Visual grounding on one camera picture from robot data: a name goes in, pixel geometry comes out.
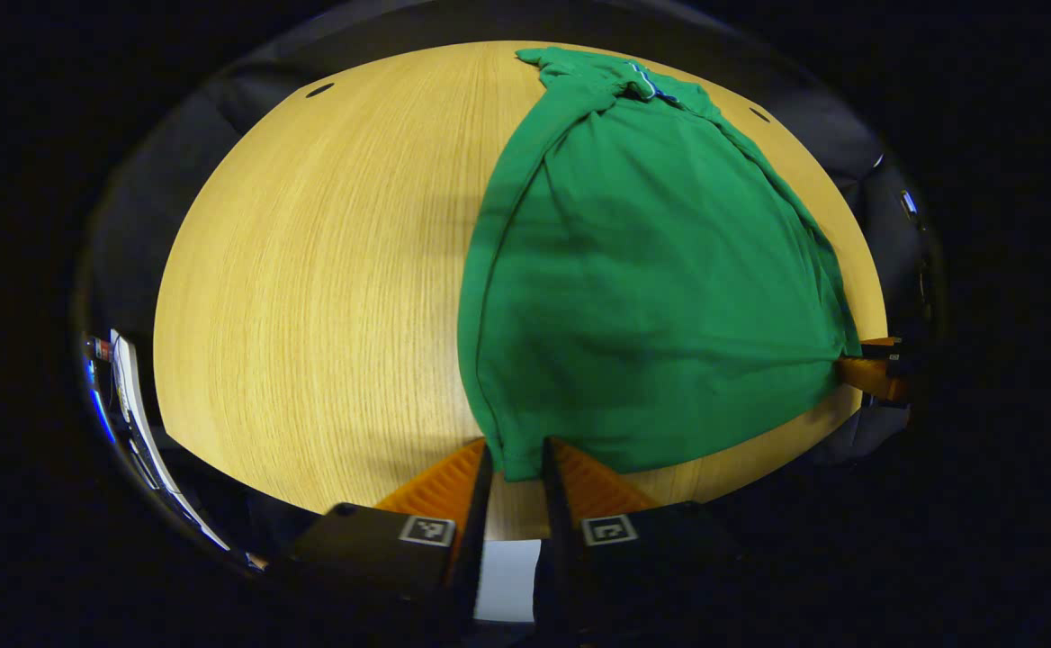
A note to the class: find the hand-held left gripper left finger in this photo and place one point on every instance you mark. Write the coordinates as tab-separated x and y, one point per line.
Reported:
479	522

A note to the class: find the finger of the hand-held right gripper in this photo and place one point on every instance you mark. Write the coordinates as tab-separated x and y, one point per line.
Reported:
872	378
884	347

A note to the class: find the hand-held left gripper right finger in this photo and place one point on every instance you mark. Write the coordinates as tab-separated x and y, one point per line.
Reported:
554	522

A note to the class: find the green T-shirt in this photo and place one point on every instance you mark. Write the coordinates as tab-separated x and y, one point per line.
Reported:
651	297

